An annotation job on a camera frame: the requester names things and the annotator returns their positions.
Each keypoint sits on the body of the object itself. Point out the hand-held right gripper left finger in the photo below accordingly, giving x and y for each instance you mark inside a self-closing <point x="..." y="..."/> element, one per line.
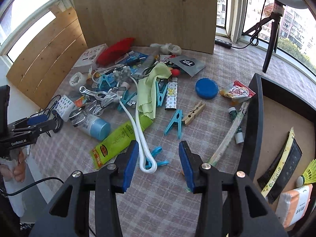
<point x="130" y="165"/>

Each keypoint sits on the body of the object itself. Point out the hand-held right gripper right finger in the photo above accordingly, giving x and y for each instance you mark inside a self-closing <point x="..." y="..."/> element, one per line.
<point x="186" y="165"/>

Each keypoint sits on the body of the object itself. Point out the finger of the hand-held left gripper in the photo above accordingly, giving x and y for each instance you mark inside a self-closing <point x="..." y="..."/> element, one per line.
<point x="47" y="126"/>
<point x="37" y="120"/>

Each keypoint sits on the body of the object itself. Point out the white bent hanger loop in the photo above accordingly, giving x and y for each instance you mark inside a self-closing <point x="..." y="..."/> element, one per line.
<point x="148" y="169"/>

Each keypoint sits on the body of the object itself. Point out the green squeeze tube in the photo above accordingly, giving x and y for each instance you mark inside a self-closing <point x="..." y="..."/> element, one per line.
<point x="113" y="143"/>

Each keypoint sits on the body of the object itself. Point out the blue clothespin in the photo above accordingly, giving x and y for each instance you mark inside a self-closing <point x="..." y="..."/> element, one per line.
<point x="176" y="121"/>
<point x="160" y="96"/>
<point x="126" y="100"/>

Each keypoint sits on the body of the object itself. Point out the chopsticks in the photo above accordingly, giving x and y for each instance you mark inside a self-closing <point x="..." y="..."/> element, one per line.
<point x="227" y="138"/>

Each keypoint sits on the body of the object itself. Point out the wooden clothespin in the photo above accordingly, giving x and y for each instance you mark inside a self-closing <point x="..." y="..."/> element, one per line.
<point x="193" y="113"/>

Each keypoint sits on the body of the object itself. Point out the chrome metal tool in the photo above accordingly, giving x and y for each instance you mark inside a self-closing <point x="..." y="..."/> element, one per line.
<point x="90" y="93"/>

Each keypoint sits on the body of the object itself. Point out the green microfiber cloth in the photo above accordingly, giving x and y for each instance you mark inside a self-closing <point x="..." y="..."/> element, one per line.
<point x="148" y="91"/>

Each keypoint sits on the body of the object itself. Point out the blue round lid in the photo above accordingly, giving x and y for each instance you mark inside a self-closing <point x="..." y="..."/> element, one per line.
<point x="206" y="88"/>

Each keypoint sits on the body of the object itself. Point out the pink white cylinder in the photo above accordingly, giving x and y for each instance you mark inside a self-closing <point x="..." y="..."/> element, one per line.
<point x="126" y="85"/>

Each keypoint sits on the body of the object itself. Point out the black storage box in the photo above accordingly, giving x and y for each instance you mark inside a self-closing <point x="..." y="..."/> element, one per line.
<point x="251" y="118"/>

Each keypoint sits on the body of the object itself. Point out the grey ball cluster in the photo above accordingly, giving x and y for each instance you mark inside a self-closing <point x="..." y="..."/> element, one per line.
<point x="122" y="74"/>

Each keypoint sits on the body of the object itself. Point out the pink plaid cloth desktop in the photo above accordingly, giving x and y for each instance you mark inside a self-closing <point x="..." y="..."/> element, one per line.
<point x="153" y="202"/>

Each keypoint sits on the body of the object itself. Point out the person's left hand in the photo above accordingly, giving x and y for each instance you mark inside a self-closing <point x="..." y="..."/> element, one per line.
<point x="19" y="170"/>

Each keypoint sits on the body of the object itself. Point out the blue dotted white pack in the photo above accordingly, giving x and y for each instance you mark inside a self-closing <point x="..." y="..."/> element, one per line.
<point x="64" y="107"/>

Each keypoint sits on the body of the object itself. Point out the white round plastic device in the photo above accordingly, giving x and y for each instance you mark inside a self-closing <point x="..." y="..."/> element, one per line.
<point x="72" y="82"/>

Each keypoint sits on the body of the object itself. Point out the pine slat panel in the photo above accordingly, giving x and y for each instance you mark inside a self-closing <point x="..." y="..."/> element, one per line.
<point x="49" y="54"/>

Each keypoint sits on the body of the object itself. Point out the green white small tube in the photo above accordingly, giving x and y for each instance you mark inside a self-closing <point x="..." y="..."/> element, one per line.
<point x="232" y="114"/>

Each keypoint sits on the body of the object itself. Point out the patterned lighter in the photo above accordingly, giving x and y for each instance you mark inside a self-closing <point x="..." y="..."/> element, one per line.
<point x="171" y="96"/>

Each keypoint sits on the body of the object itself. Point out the large teal clothespin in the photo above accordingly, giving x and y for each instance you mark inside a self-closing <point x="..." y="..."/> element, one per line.
<point x="105" y="80"/>

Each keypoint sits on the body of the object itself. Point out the white printed box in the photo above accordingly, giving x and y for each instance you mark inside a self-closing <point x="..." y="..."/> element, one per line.
<point x="87" y="55"/>

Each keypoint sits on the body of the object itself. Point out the red white snack packet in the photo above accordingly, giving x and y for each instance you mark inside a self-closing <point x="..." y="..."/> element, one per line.
<point x="238" y="91"/>

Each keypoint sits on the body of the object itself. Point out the black silver pen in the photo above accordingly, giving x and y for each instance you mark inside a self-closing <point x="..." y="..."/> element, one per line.
<point x="118" y="68"/>

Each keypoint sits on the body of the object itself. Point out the red ball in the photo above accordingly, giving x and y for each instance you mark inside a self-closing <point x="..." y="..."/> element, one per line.
<point x="175" y="72"/>

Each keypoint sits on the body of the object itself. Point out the metal folding scissors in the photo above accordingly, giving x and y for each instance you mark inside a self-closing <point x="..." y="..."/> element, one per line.
<point x="145" y="72"/>

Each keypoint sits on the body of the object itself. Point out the blue foil packet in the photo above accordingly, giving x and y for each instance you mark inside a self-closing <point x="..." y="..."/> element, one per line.
<point x="139" y="55"/>
<point x="135" y="69"/>

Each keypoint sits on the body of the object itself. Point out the yellow strip packet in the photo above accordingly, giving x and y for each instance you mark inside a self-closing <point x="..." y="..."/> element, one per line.
<point x="284" y="153"/>

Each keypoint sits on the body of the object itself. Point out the grey square packet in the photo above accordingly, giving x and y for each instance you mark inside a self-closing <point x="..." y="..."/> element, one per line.
<point x="187" y="64"/>

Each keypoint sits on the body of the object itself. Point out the red cloth pouch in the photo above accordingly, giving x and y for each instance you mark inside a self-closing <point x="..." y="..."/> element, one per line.
<point x="114" y="50"/>

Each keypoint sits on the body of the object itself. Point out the black gel pen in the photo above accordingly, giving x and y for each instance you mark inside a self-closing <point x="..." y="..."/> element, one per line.
<point x="134" y="59"/>

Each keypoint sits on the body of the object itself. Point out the black long packet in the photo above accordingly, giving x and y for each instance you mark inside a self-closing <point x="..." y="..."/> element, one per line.
<point x="292" y="163"/>

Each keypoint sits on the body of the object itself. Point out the orange white tissue pack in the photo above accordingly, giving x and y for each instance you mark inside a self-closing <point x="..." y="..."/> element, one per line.
<point x="296" y="207"/>

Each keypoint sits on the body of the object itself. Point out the crumpled white plastic bag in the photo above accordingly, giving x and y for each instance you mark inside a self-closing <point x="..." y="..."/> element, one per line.
<point x="167" y="48"/>

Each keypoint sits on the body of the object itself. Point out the white framed window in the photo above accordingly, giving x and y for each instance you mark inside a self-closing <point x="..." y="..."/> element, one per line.
<point x="27" y="0"/>
<point x="296" y="22"/>

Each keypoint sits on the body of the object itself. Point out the yellow shuttlecock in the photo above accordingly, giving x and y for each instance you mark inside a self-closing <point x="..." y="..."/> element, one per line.
<point x="309" y="171"/>

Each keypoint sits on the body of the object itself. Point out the black power strip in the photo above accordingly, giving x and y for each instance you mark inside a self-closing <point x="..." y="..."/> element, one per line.
<point x="223" y="43"/>

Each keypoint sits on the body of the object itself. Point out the black tripod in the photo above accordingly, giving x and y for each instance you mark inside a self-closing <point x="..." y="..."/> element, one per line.
<point x="270" y="49"/>

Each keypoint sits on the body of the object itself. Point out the light wooden back board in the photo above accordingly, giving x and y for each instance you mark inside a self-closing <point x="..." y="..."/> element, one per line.
<point x="148" y="12"/>

